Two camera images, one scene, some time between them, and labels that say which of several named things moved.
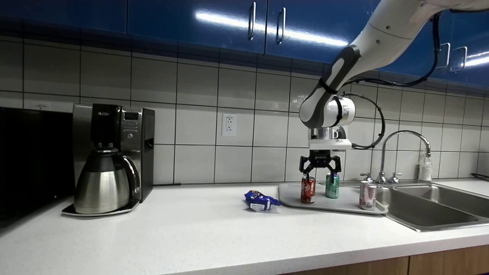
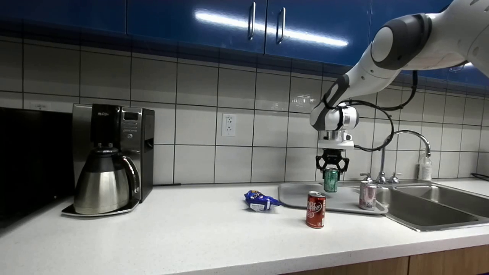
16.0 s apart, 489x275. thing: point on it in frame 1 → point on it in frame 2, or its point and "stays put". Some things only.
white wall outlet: [229, 124] stays put
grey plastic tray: [348, 201] stays put
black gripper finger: [303, 161] → [321, 164]
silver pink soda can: [367, 195] stays put
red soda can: [307, 190] → [315, 210]
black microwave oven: [37, 163] stays put
